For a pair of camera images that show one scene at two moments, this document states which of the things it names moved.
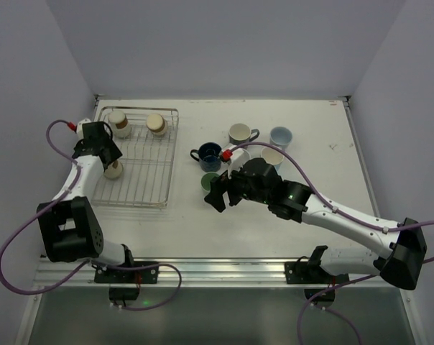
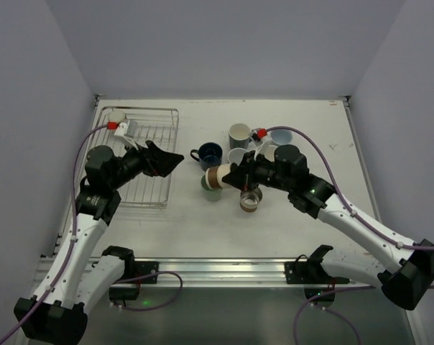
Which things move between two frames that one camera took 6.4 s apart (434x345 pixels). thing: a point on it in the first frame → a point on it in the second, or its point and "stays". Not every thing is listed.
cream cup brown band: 119,123 stays
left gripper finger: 110,153 → 163,162
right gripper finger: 218,185 → 237,176
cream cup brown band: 156,124 → 214,176
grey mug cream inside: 241,133 stays
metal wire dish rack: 146,162 stays
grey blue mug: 281,136 stays
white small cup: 243,155 stays
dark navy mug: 210,157 stays
